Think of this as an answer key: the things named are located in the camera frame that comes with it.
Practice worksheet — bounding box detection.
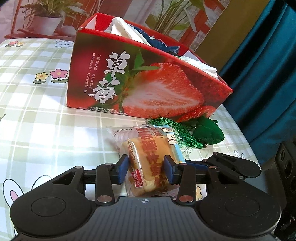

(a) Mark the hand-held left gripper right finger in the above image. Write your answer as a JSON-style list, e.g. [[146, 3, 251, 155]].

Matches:
[[164, 155, 223, 205]]

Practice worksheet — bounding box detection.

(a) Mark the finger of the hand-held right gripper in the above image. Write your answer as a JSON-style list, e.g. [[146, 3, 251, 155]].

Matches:
[[184, 152, 234, 173]]

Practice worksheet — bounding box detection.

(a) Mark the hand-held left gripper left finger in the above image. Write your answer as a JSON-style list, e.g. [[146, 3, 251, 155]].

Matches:
[[52, 155, 129, 205]]

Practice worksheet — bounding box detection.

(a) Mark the blue sandwich cake packet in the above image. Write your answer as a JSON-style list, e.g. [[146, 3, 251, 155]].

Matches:
[[106, 125, 185, 197]]

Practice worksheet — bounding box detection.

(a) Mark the red strawberry print cardboard box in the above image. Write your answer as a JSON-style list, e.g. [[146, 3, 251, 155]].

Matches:
[[65, 13, 234, 123]]

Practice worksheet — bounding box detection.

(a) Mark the dark blue packet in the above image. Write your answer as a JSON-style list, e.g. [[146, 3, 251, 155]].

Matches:
[[134, 27, 181, 56]]

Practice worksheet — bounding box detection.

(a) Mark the green tasselled fabric sachet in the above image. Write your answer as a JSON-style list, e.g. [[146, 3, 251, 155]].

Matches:
[[146, 116, 225, 150]]

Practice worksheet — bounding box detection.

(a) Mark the black speaker box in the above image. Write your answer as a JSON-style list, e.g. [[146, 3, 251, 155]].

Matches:
[[261, 141, 296, 232]]

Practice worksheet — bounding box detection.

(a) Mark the teal curtain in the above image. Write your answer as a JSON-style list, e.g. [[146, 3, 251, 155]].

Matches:
[[218, 0, 296, 160]]

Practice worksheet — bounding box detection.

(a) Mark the printed room scene wall tapestry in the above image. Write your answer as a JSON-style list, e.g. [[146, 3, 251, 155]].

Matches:
[[0, 0, 271, 50]]

